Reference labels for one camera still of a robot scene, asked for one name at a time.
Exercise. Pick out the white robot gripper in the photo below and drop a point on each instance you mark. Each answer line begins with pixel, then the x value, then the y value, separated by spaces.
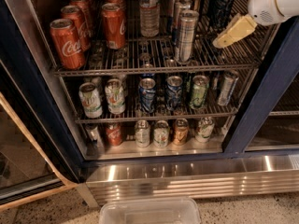
pixel 263 4

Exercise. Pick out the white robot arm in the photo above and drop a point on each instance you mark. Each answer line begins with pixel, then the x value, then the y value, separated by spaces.
pixel 287 8

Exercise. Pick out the front silver Red Bull can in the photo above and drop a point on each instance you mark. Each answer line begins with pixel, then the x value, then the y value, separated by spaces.
pixel 187 23

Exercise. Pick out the silver red bull can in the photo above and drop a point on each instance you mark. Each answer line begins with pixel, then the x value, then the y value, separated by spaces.
pixel 179 6
pixel 170 15
pixel 187 23

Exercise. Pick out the silver slim can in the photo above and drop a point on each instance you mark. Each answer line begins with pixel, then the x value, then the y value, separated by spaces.
pixel 94 134
pixel 229 81

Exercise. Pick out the green white soda can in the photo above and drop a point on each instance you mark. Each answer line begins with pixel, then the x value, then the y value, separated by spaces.
pixel 200 85

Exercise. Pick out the bottom right white can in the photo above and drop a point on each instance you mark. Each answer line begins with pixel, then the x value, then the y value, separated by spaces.
pixel 204 129

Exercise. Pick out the stainless steel fridge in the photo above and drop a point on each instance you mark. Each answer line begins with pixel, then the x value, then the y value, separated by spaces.
pixel 250 152

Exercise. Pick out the bottom orange can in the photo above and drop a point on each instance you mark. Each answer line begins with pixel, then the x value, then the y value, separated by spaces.
pixel 181 128

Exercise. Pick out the front middle Coca-Cola can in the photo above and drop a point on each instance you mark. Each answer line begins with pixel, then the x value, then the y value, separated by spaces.
pixel 113 25

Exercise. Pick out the bottom white 7up can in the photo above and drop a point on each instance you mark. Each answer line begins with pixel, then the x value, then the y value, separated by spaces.
pixel 161 134

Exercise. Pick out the white 7up can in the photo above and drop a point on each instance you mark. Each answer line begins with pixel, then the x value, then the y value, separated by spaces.
pixel 115 96
pixel 90 100
pixel 161 134

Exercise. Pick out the bottom white green can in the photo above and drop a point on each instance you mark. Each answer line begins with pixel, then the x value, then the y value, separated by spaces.
pixel 142 133

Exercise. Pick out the bottom red Coca-Cola can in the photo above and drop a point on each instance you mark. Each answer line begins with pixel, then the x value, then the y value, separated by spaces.
pixel 113 131

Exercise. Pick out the left white 7up can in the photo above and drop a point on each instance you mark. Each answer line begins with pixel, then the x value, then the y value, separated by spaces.
pixel 90 100

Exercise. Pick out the front left Coca-Cola can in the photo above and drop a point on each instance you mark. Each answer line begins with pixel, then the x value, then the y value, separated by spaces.
pixel 66 41

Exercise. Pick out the bottom silver slim can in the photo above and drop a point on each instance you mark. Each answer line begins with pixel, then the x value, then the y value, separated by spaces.
pixel 94 134

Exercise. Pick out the open glass fridge door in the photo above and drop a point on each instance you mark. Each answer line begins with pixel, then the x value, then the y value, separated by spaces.
pixel 38 148

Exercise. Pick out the clear plastic water bottle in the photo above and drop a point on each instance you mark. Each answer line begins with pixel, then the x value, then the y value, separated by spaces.
pixel 149 17

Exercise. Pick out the clear plastic container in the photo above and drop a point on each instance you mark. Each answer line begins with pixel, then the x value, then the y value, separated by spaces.
pixel 180 210

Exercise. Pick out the top wire fridge shelf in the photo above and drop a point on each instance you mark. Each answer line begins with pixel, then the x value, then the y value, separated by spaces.
pixel 143 55

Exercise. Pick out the wire fridge shelf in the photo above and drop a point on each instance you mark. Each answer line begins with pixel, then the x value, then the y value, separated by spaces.
pixel 143 55
pixel 210 108

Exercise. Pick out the middle wire fridge shelf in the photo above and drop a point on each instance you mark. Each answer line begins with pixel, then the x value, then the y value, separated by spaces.
pixel 210 108

